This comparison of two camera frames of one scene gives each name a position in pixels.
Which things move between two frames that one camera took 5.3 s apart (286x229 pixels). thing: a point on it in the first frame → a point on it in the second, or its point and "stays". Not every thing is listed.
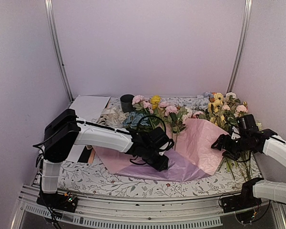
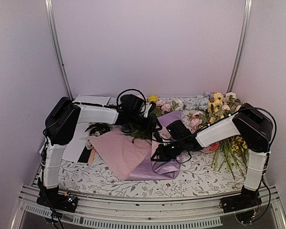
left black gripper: x=160 y=166 → x=149 y=125
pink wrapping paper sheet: x=196 y=141 → x=122 y=153
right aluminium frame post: x=240 y=46 stays
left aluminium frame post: x=51 y=18 stays
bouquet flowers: x=177 y=123 → x=164 y=107
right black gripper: x=230 y=155 → x=163 y=156
